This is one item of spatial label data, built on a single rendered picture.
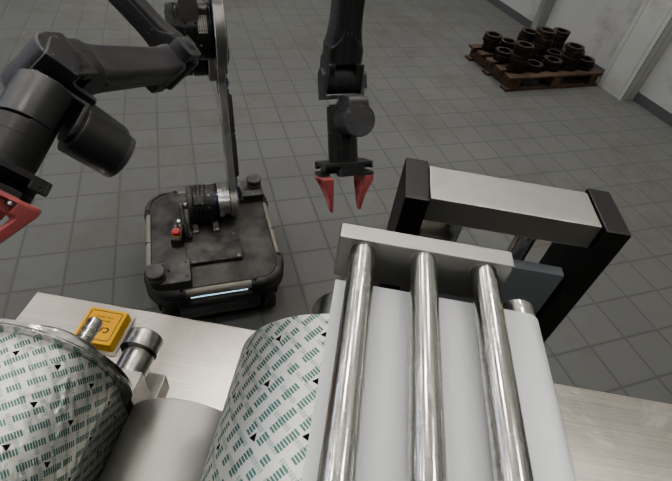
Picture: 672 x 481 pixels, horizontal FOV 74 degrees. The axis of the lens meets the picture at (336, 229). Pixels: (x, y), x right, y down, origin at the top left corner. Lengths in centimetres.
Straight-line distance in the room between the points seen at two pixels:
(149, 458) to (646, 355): 229
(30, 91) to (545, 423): 51
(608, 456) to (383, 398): 75
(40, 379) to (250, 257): 151
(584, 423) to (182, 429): 71
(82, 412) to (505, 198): 36
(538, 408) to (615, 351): 218
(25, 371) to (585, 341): 221
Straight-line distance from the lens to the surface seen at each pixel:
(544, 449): 24
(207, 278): 181
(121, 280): 220
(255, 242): 193
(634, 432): 100
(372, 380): 22
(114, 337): 88
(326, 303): 34
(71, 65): 59
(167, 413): 44
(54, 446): 41
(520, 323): 27
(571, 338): 234
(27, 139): 53
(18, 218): 49
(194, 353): 86
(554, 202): 36
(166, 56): 89
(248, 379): 28
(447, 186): 34
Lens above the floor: 163
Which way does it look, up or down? 44 degrees down
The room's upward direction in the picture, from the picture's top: 9 degrees clockwise
